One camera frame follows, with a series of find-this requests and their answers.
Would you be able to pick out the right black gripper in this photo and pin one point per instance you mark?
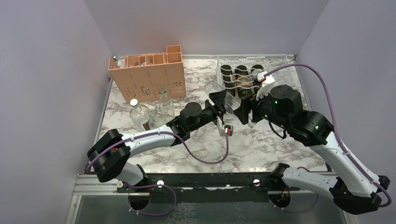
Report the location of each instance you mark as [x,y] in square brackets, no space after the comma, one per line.
[247,103]

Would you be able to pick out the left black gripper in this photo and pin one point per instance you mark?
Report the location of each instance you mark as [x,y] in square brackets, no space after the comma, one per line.
[218,98]

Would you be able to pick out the green wine bottle silver neck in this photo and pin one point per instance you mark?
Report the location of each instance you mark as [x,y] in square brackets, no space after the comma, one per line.
[243,82]

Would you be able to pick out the green Primitivo wine bottle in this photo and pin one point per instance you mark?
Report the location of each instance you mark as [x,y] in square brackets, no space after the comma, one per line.
[255,70]

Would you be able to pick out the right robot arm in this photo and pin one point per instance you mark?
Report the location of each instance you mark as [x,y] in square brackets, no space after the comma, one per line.
[354,189]

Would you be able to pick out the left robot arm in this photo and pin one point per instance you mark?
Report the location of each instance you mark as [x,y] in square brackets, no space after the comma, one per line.
[109,155]

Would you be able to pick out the small clear glass bottle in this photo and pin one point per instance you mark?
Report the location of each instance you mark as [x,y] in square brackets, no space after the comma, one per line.
[155,120]

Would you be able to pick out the clear bottle silver cap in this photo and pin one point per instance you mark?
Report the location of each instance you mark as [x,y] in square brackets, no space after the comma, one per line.
[139,115]

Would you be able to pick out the peach plastic crate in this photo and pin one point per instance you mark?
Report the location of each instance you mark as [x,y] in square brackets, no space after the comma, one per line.
[144,75]

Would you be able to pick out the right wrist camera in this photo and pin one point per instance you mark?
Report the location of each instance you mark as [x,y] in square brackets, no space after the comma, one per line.
[267,83]

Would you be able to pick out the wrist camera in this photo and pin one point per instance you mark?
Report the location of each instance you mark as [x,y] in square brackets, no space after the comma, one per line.
[223,129]
[267,83]

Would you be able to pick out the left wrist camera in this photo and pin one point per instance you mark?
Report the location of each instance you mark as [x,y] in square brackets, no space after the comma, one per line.
[223,129]

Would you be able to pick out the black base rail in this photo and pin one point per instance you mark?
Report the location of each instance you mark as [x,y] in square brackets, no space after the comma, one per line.
[201,188]

